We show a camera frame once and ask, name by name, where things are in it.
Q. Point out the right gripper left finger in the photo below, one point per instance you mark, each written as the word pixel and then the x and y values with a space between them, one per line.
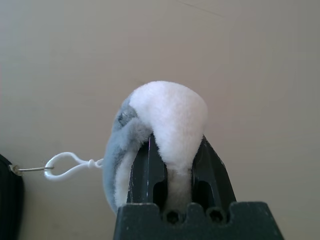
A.
pixel 142 180

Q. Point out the red black paddle case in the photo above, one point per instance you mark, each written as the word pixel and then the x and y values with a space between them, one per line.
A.
pixel 10 200

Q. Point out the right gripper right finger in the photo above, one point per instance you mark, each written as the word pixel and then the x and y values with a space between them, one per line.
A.
pixel 212 180

